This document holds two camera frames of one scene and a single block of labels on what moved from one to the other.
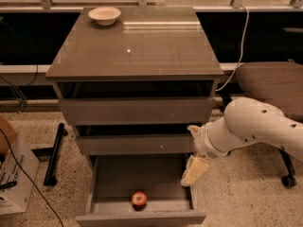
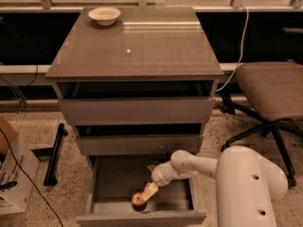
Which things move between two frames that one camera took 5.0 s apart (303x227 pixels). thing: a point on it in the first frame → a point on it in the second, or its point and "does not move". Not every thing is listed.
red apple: (139, 200) does not move
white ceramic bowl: (104, 16) does not move
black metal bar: (50, 179) does not move
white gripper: (204, 146) → (160, 176)
